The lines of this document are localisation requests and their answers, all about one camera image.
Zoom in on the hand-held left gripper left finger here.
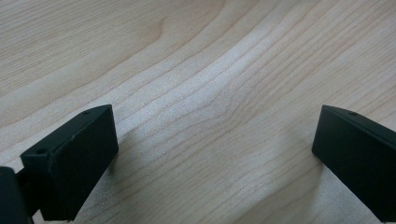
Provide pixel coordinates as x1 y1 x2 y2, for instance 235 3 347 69
20 104 120 222

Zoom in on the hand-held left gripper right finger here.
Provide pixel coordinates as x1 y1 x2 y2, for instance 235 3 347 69
311 105 396 223

